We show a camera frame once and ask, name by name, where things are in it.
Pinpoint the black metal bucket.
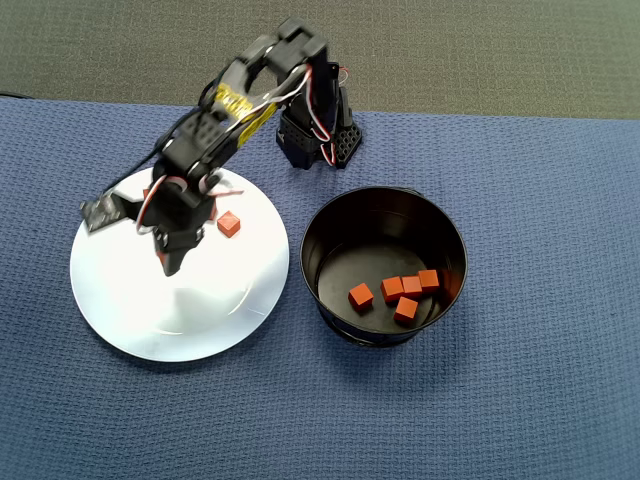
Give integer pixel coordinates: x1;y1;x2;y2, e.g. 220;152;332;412
298;185;470;350

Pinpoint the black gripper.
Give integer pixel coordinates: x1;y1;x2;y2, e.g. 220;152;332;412
137;177;219;279

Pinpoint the blue woven table cloth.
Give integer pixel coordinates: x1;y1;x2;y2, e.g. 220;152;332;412
0;97;640;480

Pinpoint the white round plate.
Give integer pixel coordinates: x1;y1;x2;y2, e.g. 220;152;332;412
69;162;291;364

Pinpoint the small camera circuit board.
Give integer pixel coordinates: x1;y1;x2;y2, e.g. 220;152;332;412
79;194;131;235

